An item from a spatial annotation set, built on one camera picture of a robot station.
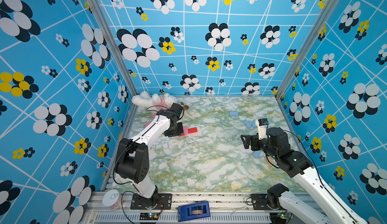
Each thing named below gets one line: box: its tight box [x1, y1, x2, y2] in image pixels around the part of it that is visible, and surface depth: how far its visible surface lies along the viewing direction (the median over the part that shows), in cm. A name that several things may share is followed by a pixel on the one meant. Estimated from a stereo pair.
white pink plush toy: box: [132, 90, 177, 110], surface depth 105 cm
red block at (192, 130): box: [187, 127, 198, 134], surface depth 101 cm
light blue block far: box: [229, 111, 239, 117], surface depth 111 cm
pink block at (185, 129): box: [183, 125, 189, 135], surface depth 101 cm
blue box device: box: [177, 200, 211, 222], surface depth 68 cm
